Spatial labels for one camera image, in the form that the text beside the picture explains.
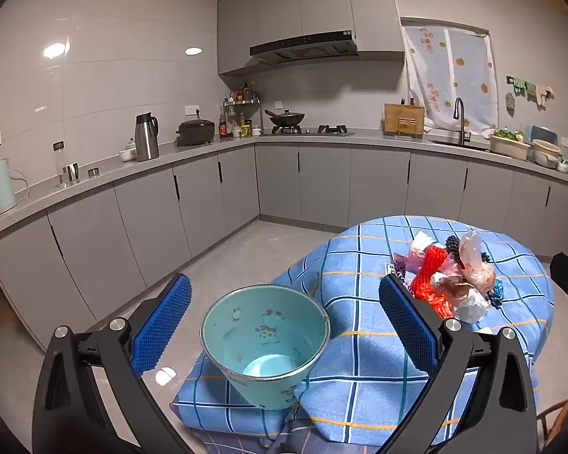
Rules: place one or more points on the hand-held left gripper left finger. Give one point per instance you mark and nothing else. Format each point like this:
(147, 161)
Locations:
(161, 326)

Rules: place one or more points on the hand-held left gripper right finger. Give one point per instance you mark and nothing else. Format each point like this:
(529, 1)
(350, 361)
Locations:
(407, 326)

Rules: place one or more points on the teal metal bucket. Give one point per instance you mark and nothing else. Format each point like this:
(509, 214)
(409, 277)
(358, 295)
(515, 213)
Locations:
(246, 321)

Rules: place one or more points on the black foam net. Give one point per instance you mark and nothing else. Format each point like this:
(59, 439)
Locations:
(453, 245)

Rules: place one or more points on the blue plaid blanket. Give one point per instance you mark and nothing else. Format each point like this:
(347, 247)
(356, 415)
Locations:
(359, 293)

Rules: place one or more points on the small teal teapot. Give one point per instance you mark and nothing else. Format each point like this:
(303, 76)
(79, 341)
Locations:
(565, 166)

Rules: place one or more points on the beige colander basin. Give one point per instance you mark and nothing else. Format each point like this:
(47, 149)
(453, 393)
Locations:
(544, 153)

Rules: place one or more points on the white basin with vegetables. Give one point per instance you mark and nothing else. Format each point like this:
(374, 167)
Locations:
(509, 146)

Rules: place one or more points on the pale blue board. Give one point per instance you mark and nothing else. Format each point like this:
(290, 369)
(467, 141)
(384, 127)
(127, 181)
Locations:
(539, 132)

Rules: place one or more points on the wooden chair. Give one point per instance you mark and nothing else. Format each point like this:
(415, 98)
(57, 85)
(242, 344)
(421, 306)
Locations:
(549, 418)

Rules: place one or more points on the grey base cabinets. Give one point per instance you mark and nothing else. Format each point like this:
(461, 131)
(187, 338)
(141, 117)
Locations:
(322, 184)

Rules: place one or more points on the small white bowl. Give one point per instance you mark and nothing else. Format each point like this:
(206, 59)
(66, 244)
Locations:
(128, 153)

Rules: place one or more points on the dark kitchen faucet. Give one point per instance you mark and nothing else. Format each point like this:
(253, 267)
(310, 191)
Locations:
(464, 127)

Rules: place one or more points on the beige hanging cloth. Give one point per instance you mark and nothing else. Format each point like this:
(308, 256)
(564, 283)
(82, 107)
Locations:
(544, 94)

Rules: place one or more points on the hanging grey scrubber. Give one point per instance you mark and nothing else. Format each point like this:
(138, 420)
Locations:
(510, 101)

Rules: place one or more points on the steel thermos jug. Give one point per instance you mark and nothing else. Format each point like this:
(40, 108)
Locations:
(146, 142)

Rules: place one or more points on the tall glass jar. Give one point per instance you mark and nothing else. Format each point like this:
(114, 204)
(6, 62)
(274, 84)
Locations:
(60, 170)

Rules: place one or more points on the green hanging cloth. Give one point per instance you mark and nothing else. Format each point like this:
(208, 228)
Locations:
(523, 85)

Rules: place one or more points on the black rice cooker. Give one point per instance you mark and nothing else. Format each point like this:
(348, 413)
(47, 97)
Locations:
(196, 132)

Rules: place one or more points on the pale green electric kettle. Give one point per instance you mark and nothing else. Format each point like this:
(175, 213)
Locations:
(2, 189)

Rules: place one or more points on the gas stove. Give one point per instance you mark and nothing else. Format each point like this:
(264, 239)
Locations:
(331, 130)

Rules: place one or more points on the white curtain with orange print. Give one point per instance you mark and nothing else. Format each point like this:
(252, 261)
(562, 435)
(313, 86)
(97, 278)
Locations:
(454, 80)

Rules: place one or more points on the spice rack with bottles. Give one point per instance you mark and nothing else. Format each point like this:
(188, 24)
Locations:
(239, 104)

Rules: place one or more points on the black wok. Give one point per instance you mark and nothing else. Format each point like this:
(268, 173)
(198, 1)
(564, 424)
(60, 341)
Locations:
(288, 118)

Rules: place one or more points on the black range hood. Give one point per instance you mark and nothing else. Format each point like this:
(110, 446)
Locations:
(307, 47)

